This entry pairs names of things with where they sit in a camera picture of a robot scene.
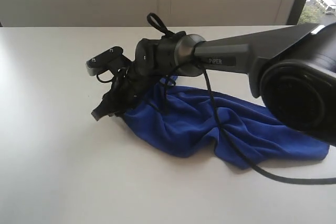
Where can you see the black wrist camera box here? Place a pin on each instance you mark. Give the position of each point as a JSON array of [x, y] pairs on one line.
[[100, 63]]

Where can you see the blue microfiber towel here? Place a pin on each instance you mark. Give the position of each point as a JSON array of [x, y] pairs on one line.
[[179, 121]]

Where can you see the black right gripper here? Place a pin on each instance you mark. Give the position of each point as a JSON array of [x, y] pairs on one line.
[[125, 93]]

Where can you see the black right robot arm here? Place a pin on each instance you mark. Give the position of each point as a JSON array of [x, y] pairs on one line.
[[291, 69]]

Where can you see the white bus outside window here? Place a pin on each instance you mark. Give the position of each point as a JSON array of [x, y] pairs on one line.
[[327, 6]]

